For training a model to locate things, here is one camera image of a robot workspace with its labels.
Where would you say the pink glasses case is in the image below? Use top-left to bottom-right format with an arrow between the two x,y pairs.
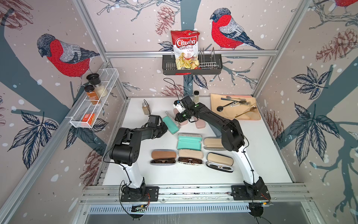
173,108 -> 188,127
195,119 -> 206,129

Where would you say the brown case with sunglasses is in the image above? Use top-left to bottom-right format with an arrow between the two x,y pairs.
150,149 -> 177,166

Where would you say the grey teal glasses case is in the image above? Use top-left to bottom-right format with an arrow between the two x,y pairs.
209,124 -> 222,138

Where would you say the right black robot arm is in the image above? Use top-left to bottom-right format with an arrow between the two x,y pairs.
173,96 -> 268,200

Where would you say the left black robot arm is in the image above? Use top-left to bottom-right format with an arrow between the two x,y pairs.
108,115 -> 168,201

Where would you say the beige empty open case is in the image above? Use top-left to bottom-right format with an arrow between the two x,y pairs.
203,137 -> 226,151

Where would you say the patterned case with sunglasses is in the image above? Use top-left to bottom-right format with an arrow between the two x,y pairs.
178,149 -> 204,166

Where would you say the black case with glasses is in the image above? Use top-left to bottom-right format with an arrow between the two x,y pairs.
206,153 -> 234,173

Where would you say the small jar at back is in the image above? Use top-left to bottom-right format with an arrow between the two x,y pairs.
194,91 -> 200,104

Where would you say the brown spice jar on table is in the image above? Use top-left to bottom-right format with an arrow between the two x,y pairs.
142,101 -> 151,115

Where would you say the black ladle spoon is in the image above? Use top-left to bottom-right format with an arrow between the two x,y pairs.
216,100 -> 247,112

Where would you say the iridescent cutlery piece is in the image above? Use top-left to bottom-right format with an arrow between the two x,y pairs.
221,96 -> 247,102

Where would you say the silver spoon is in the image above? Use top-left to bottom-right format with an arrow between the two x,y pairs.
226,96 -> 245,100

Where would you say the gold spoon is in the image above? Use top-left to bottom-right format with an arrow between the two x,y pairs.
235,106 -> 257,118

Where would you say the red Chuba chips bag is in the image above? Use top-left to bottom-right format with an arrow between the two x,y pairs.
171,30 -> 200,70

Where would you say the small orange box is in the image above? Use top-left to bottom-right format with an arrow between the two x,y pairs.
82,113 -> 96,125

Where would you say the orange spice jar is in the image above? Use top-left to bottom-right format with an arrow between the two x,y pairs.
84,85 -> 100,105

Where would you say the black lid salt grinder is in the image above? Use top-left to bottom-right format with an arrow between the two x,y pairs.
86,73 -> 108,98

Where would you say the white patterned cutlery handle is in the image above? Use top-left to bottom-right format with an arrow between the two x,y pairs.
230,102 -> 242,107

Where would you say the black wire wall basket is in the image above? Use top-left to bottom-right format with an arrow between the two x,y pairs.
162,49 -> 223,75

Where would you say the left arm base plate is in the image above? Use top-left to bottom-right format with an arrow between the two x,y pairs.
119,186 -> 159,202

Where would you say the white wire wall shelf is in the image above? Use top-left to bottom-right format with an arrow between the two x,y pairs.
70,68 -> 119,130

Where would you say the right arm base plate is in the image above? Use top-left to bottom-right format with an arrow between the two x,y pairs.
230,185 -> 271,201

